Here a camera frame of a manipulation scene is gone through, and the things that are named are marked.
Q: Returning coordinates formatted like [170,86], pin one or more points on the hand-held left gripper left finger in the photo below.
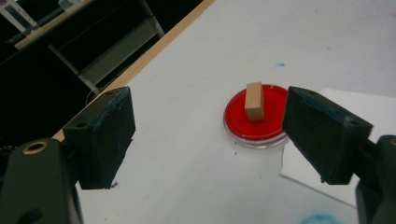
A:
[101,143]

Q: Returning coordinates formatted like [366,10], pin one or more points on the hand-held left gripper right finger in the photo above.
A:
[323,140]

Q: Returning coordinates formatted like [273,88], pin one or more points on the wooden stamp block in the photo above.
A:
[254,102]

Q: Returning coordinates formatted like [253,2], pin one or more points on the round red ink pad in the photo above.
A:
[239,124]

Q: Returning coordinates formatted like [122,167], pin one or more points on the white paper sheet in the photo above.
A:
[300,169]

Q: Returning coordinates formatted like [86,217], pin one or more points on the wooden-edged shelf board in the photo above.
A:
[46,29]

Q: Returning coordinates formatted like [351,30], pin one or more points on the grey metal stand frame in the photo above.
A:
[121,49]

